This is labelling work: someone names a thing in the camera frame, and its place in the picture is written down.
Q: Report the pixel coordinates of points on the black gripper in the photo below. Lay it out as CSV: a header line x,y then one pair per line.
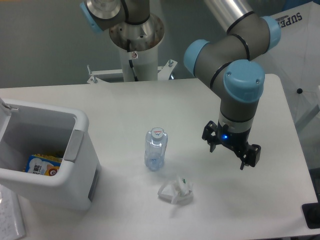
x,y
237,142

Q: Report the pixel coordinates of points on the white tissue wrapper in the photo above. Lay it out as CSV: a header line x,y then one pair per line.
x,y
176,190

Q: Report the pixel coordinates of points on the clear plastic water bottle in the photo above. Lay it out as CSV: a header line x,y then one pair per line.
x,y
156,141

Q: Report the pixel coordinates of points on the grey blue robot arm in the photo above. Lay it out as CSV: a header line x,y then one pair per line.
x,y
227,67

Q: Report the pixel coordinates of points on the white trash can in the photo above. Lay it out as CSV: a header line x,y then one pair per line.
x,y
28,128

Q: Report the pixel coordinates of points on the black device at edge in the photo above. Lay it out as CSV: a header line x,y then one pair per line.
x,y
311,212

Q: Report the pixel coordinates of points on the white umbrella with lettering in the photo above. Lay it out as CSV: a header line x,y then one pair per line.
x,y
296,59

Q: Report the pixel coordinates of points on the blue snack bag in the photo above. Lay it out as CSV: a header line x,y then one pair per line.
x,y
45,165

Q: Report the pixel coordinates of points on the white paper notebook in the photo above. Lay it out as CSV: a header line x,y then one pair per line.
x,y
12,226

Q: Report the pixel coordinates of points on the white metal base bracket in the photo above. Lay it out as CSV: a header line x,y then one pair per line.
x,y
164,73

